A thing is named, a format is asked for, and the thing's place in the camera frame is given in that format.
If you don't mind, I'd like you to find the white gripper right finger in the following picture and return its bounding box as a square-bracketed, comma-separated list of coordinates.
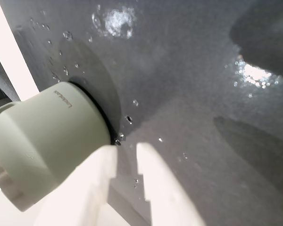
[136, 142, 205, 226]

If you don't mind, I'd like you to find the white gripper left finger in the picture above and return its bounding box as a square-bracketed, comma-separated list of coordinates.
[34, 143, 118, 226]

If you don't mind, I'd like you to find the pale green steel-rimmed mug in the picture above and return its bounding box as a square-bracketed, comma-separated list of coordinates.
[0, 81, 113, 212]

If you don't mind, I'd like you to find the dark grey table mat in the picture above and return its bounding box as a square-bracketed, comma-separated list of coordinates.
[0, 0, 283, 226]

